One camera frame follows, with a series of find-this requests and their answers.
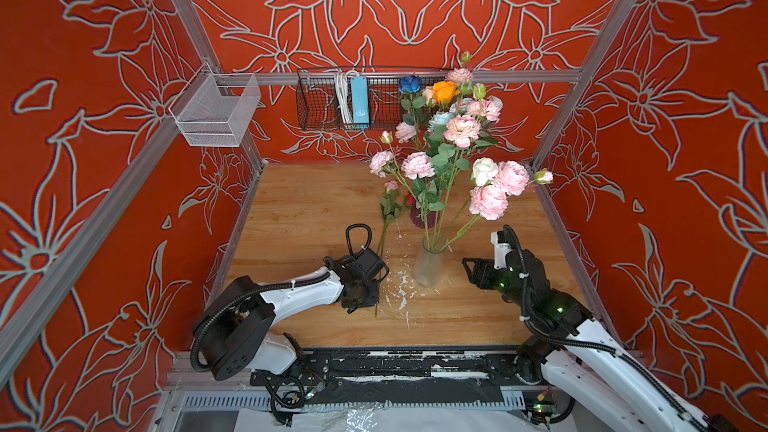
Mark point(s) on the purple ribbed glass vase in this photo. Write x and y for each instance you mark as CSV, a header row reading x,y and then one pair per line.
x,y
416,215

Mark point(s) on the blue flat box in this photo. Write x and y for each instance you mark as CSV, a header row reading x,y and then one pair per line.
x,y
360,101

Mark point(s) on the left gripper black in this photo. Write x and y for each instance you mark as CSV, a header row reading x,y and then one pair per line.
x,y
374,297

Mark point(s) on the pink mini rose spray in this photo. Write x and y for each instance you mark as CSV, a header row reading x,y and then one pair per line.
x,y
483,171

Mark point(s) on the pink carnation spray stem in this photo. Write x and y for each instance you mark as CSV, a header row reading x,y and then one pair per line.
x,y
461,74

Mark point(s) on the peach rose flower stem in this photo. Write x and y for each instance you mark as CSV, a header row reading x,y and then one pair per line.
x,y
428,94

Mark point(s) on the white hydrangea flower stem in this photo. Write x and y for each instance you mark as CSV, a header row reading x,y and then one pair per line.
x,y
469,102

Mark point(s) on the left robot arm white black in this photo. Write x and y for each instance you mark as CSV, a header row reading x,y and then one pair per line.
x,y
234,333

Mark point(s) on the large pink peony spray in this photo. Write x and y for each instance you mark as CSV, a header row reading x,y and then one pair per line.
x,y
490,203

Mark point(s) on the clear ribbed glass vase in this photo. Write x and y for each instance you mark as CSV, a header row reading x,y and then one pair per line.
x,y
428,266

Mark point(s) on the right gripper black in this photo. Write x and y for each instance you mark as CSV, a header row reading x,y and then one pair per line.
x,y
482,265

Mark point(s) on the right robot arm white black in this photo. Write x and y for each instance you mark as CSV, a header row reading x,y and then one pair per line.
x,y
570,350

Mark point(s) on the black wire wall basket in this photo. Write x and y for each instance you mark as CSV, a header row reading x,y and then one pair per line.
x,y
324,99

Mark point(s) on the pink peony flower stem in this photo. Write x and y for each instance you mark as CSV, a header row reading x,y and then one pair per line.
x,y
406,133

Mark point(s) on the blue rose flower stem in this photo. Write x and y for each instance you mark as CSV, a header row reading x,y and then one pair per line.
x,y
412,100

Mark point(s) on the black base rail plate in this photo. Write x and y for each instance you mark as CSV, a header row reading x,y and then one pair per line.
x,y
474,377

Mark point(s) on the mixed flower bunch on table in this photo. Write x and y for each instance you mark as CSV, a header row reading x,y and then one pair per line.
x,y
413,174

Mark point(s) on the yellow rose flower stem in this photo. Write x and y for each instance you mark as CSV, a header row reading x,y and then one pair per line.
x,y
443,93

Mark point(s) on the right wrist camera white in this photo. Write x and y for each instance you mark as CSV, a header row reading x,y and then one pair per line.
x,y
501,246

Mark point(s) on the white mesh wall basket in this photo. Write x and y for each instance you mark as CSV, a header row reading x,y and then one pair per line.
x,y
216,110

